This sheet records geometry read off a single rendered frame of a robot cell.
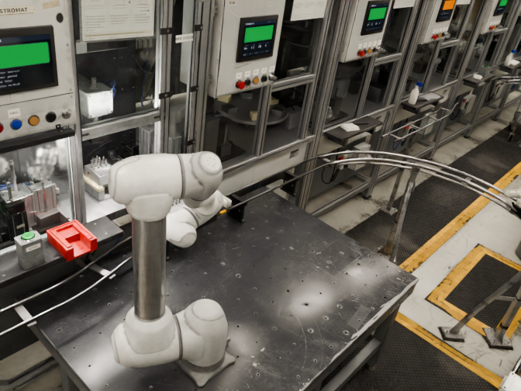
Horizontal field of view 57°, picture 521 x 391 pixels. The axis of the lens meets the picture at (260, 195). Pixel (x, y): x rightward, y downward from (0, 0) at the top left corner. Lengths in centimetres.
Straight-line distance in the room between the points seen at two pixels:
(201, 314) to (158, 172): 56
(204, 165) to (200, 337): 63
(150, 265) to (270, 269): 93
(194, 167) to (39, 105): 68
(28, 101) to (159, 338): 90
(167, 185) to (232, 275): 98
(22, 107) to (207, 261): 106
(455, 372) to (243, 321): 151
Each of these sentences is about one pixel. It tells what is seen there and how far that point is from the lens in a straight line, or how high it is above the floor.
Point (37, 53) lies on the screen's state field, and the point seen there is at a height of 165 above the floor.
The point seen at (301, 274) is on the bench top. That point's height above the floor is 68.
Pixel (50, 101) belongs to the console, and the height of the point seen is 148.
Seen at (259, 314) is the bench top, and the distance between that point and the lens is 209.
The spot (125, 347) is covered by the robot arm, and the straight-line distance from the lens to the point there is 168.
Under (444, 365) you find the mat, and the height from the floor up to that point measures 1.
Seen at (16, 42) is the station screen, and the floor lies 169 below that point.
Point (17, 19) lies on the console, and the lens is 171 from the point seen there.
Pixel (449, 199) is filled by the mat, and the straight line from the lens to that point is 482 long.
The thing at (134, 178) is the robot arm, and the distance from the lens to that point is 133.
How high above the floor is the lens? 217
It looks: 32 degrees down
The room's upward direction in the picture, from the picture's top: 9 degrees clockwise
